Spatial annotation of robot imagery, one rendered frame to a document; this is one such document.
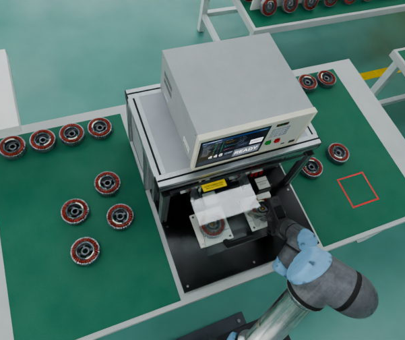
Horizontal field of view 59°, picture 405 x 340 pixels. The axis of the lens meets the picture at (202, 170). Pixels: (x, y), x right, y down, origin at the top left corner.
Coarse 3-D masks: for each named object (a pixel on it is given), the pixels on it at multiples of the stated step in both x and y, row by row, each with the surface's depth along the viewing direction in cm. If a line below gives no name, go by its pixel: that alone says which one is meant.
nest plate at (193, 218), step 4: (192, 216) 155; (192, 220) 154; (196, 220) 155; (192, 224) 154; (196, 224) 154; (196, 228) 153; (196, 232) 152; (200, 232) 152; (200, 236) 152; (200, 240) 151; (200, 244) 150; (204, 244) 150
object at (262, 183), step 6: (246, 168) 157; (258, 174) 156; (252, 180) 153; (258, 180) 152; (264, 180) 152; (252, 186) 154; (258, 186) 151; (264, 186) 151; (270, 186) 151; (258, 192) 151; (264, 192) 154; (258, 198) 153
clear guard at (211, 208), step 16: (224, 176) 134; (240, 176) 135; (192, 192) 129; (208, 192) 130; (224, 192) 131; (240, 192) 132; (208, 208) 127; (224, 208) 128; (240, 208) 129; (256, 208) 130; (208, 224) 125; (224, 224) 125; (240, 224) 126; (256, 224) 129; (208, 240) 123
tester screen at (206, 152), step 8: (240, 136) 118; (248, 136) 120; (256, 136) 122; (264, 136) 124; (208, 144) 115; (216, 144) 117; (224, 144) 119; (232, 144) 121; (248, 144) 126; (200, 152) 118; (208, 152) 120; (216, 152) 122; (224, 152) 124; (232, 152) 127; (248, 152) 132; (200, 160) 123; (208, 160) 125
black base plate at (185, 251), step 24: (288, 192) 169; (168, 216) 155; (288, 216) 163; (168, 240) 150; (192, 240) 152; (264, 240) 156; (192, 264) 147; (216, 264) 148; (240, 264) 150; (192, 288) 143
